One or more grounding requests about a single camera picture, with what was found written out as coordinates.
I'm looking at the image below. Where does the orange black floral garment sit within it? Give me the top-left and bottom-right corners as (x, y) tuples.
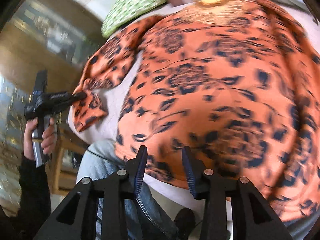
(72, 0), (320, 222)

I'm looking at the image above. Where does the black sleeved left forearm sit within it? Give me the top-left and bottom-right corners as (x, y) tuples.
(14, 156), (51, 239)

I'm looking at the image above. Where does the person's left hand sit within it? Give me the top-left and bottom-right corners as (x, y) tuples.
(23, 118), (57, 160)

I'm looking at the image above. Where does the blue denim jeans leg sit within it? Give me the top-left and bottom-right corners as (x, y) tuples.
(76, 139), (180, 240)

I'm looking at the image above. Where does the black shoe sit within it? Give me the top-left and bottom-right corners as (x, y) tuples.
(174, 207), (196, 240)

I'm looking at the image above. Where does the wooden stool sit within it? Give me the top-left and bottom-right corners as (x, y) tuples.
(46, 127), (88, 196)

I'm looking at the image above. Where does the glass wooden cabinet door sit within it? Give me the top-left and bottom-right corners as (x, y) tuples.
(1, 0), (102, 216)

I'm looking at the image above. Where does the green patterned cloth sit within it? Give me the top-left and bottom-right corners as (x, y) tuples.
(101, 0), (167, 38)

